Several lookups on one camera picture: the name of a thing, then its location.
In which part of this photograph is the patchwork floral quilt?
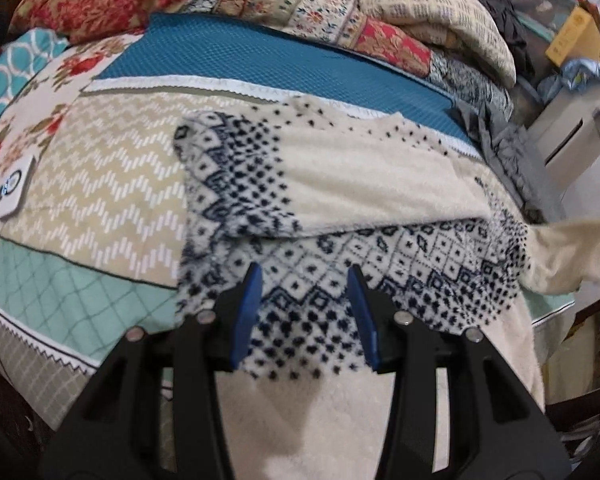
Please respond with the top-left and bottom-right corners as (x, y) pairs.
(192, 0), (515, 111)

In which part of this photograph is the cream dashed pattern pillow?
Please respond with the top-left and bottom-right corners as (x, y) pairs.
(358, 0), (518, 90)

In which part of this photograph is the cream navy patterned fleece sweater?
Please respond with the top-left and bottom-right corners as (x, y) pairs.
(172, 96), (600, 480)

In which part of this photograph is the black cloth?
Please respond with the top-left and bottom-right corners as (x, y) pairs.
(450, 0), (536, 77)

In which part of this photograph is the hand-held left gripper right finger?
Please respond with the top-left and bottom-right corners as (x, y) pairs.
(347, 263), (572, 480)

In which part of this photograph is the blue patterned scarf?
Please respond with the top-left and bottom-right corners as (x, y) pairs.
(537, 58), (600, 153)

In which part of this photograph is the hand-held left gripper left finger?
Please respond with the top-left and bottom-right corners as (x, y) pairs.
(42, 262), (264, 480)

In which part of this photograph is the yellow cardboard box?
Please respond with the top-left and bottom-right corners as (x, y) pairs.
(545, 9), (600, 68)

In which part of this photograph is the patchwork bedspread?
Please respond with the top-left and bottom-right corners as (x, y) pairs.
(0, 12), (576, 433)

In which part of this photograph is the white charger with cable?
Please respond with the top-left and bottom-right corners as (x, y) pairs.
(0, 156), (37, 228)

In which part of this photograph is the white storage box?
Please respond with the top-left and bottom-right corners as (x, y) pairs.
(525, 82), (600, 183)

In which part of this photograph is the grey ruffled cloth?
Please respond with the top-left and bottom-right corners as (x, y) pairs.
(454, 100), (568, 225)

